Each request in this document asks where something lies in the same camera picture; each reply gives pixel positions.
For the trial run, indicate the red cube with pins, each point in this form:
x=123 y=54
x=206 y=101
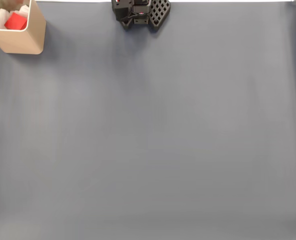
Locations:
x=15 y=22

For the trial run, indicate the beige box with rounded corners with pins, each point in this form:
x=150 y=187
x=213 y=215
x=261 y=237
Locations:
x=25 y=42

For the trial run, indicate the white padding in box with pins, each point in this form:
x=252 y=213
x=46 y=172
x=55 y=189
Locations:
x=0 y=17

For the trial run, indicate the dark grey table mat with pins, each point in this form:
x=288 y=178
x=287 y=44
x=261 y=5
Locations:
x=188 y=150

